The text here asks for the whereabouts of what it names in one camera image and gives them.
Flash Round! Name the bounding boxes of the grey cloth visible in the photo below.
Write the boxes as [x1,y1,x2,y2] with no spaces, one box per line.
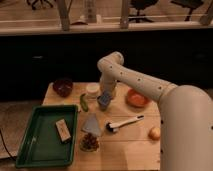
[81,114,102,137]

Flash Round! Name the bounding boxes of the green cucumber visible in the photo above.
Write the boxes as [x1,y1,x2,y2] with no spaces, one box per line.
[80,94,89,112]

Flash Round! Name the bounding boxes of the black cable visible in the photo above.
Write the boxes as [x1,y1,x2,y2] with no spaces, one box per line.
[0,129,17,162]

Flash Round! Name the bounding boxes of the white round cup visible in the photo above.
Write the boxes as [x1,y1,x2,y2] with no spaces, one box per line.
[86,83,100,98]

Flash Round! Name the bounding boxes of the wooden block sponge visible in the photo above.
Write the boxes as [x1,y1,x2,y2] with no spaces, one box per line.
[55,119,71,143]

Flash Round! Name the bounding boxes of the orange bowl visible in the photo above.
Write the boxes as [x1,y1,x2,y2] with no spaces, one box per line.
[126,89,150,108]

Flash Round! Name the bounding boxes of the green plastic tray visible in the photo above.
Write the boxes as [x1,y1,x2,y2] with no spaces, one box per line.
[15,105,78,168]

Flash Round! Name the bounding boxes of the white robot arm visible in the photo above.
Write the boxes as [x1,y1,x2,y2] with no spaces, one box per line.
[97,52,213,171]

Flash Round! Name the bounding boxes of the dark red bowl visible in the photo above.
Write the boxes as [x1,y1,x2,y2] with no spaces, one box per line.
[53,78,73,97]

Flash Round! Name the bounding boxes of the pine cone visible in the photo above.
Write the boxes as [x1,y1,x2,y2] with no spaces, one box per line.
[80,133,99,152]

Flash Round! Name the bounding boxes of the white handled dish brush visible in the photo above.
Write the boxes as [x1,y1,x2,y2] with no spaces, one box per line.
[106,115,144,133]

